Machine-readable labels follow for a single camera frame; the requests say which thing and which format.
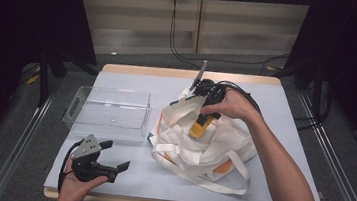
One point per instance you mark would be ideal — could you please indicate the aluminium rail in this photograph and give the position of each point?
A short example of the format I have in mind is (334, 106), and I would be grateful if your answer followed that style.
(332, 163)
(18, 147)

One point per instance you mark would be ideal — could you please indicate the black metal stand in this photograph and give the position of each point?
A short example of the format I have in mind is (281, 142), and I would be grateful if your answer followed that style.
(317, 95)
(44, 79)

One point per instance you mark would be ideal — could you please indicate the wooden table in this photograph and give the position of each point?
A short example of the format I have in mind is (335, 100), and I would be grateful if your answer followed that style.
(169, 72)

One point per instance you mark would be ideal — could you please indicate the white patterned tote bag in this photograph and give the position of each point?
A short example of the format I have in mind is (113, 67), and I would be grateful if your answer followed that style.
(194, 152)

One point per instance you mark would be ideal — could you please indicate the yellow rectangular pack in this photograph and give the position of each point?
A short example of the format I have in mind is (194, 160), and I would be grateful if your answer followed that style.
(198, 131)

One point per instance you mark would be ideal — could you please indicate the person's left hand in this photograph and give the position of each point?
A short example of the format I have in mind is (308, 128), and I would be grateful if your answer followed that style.
(73, 190)

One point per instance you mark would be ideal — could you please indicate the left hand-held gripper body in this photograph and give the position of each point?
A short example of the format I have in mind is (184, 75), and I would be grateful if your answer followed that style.
(87, 168)

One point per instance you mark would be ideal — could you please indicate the yellow floor tape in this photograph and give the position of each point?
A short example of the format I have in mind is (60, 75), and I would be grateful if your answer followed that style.
(272, 68)
(33, 78)

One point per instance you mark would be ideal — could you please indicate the light blue table mat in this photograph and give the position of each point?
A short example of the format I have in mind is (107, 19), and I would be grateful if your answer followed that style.
(128, 78)

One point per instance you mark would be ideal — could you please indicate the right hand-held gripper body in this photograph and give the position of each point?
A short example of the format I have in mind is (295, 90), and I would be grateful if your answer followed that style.
(212, 92)

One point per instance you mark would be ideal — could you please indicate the person's right hand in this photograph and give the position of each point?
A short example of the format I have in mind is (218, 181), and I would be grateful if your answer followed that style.
(236, 105)

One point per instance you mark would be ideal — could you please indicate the clear plastic container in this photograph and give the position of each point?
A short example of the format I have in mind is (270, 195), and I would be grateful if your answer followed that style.
(108, 113)

